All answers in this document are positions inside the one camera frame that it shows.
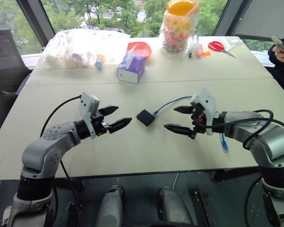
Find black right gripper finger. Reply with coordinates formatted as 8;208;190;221
163;123;195;136
173;105;195;114

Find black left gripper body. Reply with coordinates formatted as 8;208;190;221
90;109;111;138

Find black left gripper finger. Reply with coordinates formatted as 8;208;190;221
101;105;120;117
107;117;133;134

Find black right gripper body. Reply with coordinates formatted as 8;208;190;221
190;102;208;140

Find small black box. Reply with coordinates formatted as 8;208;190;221
136;109;155;128

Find purple tissue box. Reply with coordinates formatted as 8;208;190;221
116;44;147;85

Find small blue bottle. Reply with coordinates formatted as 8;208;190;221
95;54;105;70

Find pink tube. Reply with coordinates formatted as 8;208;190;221
195;35;203;58

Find red plastic bowl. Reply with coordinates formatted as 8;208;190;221
127;41;153;59

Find clear plastic bag of items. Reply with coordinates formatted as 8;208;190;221
41;29;131;70

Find grey rounded shape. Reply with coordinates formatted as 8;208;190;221
101;185;125;227
157;186;193;227

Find bagged jar of colourful candy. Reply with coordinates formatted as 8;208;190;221
159;0;201;60

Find clear plastic wrapper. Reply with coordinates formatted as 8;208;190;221
224;37;245;52

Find person holding phone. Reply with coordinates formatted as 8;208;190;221
267;36;284;101

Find mobile phone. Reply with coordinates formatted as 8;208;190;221
270;35;284;58

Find dark monitor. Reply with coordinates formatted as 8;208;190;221
0;28;25;72

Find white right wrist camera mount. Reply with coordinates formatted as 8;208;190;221
191;87;220;136

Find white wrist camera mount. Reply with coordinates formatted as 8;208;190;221
78;92;101;139
191;87;220;136

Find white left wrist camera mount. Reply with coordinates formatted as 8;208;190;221
78;92;101;139

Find blue Ethernet cable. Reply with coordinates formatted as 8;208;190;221
153;95;230;155

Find red-handled scissors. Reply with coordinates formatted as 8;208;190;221
208;41;237;59

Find black metal bracket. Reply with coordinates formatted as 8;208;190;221
193;188;212;227

